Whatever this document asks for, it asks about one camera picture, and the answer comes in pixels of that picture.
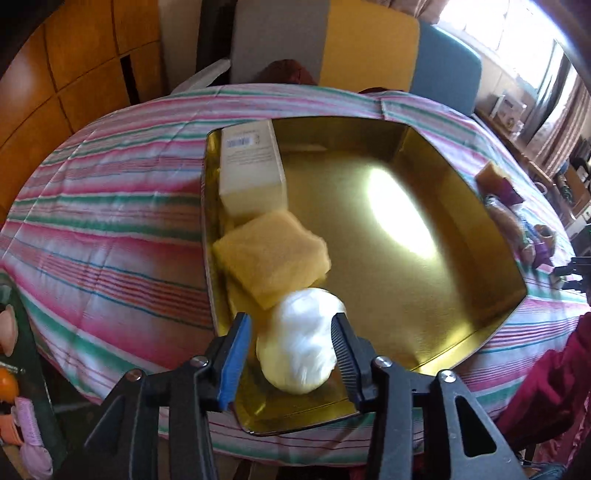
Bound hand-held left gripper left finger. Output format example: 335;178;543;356
69;312;254;480

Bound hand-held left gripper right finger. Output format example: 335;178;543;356
329;312;530;480

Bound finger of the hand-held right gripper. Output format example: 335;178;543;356
551;255;591;292

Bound white ball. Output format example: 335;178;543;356
255;287;348;396

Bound gold metal tin tray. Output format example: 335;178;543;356
202;115;529;436

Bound small purple and tan items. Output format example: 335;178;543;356
517;222;560;269

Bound clear packet of orange items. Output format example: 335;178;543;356
484;194;528;241

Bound yellow sponge cloth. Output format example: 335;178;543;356
212;211;332;311

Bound brown and purple sponge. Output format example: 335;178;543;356
475;161;525;206

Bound wooden desk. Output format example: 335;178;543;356
475;92;591;232

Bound red cloth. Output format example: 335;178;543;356
496;311;591;480

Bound beige patterned curtain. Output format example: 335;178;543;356
526;69;588;172

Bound white printed carton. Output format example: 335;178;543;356
491;94;527;128

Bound striped pink green blanket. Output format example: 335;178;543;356
0;83;591;455

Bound cream cardboard box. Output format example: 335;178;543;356
218;119;290;218

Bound pink knitted item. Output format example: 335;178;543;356
9;396;54;479

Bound orange round item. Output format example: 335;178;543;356
0;367;20;408

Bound pink round item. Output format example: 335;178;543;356
0;308;20;357

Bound window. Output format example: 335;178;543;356
436;0;570;88

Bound dark red cushion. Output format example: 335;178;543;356
256;59;319;86

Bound white cloth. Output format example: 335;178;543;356
173;58;232;96

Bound blue yellow grey sofa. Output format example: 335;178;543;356
230;0;483;116

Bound wooden cabinet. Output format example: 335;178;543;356
0;0;171;217

